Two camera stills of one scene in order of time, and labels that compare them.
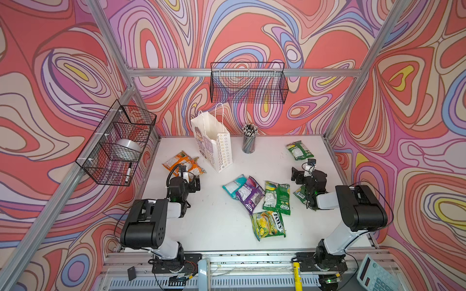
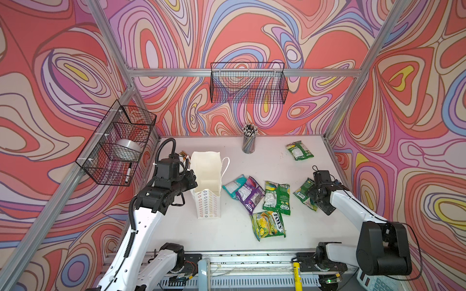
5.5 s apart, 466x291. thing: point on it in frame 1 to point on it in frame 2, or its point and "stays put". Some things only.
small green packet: (300, 193) stays put
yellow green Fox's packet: (267, 224) stays put
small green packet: (299, 151) stays put
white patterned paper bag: (213, 137) to (209, 167)
